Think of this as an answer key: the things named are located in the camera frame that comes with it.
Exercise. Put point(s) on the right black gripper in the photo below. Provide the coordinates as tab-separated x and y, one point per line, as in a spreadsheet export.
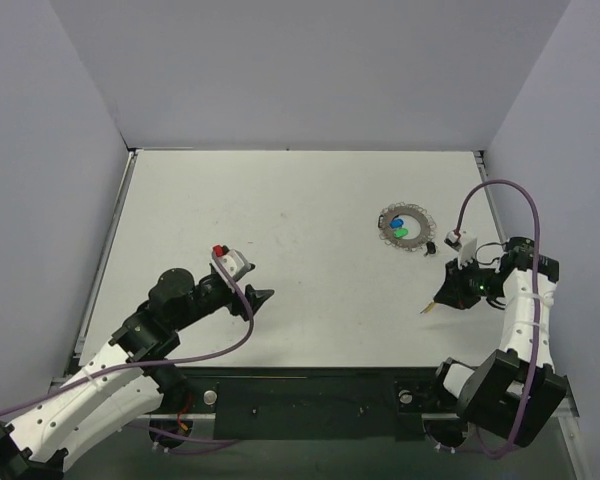
460	288

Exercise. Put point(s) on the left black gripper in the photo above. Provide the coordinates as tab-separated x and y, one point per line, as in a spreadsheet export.
243	302

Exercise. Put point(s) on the yellow tagged key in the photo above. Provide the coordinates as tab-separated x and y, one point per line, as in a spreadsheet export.
428	308

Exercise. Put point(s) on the large silver keyring disc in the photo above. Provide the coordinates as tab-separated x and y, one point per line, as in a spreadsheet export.
417	221

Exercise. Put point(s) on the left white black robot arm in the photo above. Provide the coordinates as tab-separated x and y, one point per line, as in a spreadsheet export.
128	377

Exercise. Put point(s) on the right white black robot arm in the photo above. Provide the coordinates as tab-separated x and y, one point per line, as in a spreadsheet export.
516	389

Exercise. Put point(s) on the black tagged key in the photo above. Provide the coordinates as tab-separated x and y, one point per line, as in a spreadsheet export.
431	249

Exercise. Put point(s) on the green key tag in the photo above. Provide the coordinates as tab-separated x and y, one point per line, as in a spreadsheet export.
401	232

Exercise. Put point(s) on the blue key tag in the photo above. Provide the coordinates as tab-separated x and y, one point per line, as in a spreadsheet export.
396	223

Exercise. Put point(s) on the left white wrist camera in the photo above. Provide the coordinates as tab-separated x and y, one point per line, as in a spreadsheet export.
230	262

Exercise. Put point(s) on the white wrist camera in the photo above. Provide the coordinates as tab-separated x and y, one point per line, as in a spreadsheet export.
465	244
230	262

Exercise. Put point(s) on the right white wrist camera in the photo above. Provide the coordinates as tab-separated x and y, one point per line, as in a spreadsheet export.
465	244

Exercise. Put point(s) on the aluminium front rail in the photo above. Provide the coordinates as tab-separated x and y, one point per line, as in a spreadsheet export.
566	409

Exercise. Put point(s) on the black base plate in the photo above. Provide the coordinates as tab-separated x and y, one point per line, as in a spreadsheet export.
221	404

